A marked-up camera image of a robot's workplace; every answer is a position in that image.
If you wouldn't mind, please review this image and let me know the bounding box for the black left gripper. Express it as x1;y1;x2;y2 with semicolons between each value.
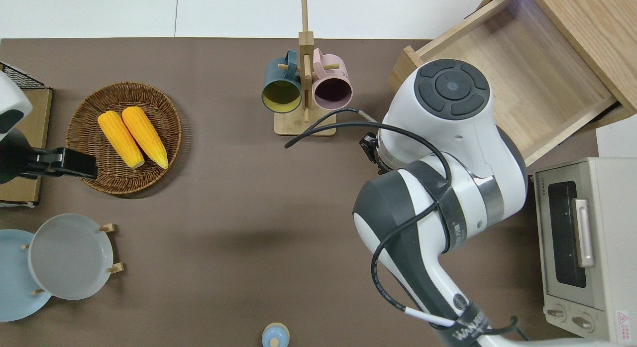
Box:
0;129;98;184

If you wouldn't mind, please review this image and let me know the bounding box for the light blue plate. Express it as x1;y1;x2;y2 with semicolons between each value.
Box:
0;229;53;323

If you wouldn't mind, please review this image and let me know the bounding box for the pink mug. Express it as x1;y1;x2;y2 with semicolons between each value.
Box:
311;48;353;110

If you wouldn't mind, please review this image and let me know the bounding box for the light wooden drawer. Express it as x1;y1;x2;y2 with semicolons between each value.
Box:
387;0;620;167

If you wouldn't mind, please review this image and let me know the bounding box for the light wooden drawer cabinet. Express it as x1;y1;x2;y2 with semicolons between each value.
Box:
475;0;637;132

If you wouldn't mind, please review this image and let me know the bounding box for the yellow corn cob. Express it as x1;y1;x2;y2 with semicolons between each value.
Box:
98;111;145;169
122;106;169;169

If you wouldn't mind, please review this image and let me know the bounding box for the brown wicker basket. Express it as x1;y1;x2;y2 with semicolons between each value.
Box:
66;82;183;195

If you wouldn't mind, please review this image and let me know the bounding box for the dark blue mug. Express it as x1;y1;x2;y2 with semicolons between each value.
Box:
262;49;303;114

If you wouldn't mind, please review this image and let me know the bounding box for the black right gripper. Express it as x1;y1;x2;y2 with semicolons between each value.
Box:
359;132;381;164

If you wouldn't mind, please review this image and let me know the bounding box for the wooden mug rack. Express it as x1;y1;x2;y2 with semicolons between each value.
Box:
274;0;341;136

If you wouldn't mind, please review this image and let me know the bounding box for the grey plate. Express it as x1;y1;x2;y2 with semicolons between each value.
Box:
28;214;114;301

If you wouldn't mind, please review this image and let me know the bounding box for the white toaster oven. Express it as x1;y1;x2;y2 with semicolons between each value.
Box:
533;157;637;344

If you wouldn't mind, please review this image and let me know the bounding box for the wooden plate rack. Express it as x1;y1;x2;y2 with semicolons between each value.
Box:
20;223;125;296

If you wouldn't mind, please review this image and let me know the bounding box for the wooden shelf with wire basket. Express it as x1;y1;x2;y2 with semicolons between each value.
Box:
0;62;53;208

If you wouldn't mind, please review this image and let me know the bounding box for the brown table mat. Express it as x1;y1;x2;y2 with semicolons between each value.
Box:
0;37;600;347

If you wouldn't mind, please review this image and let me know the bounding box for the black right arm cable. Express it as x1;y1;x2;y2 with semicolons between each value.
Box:
285;107;523;338

